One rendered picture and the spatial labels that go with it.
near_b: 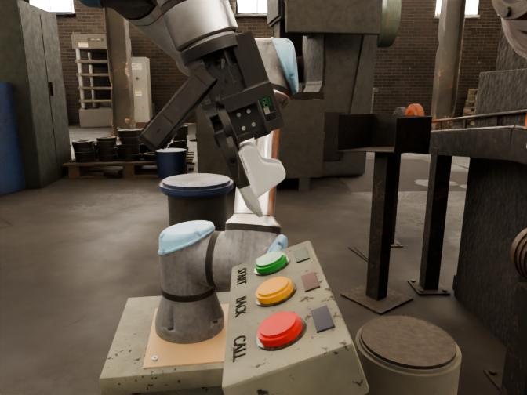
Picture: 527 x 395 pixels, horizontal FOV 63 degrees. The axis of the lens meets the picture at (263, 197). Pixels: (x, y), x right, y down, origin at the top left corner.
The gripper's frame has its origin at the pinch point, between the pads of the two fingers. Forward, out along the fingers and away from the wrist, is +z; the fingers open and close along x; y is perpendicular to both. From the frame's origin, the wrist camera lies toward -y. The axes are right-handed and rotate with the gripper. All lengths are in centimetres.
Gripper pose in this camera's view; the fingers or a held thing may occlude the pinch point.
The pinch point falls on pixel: (252, 208)
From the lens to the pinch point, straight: 54.1
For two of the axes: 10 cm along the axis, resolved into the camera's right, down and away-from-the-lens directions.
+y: 9.4, -3.4, -0.5
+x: -0.4, -2.4, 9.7
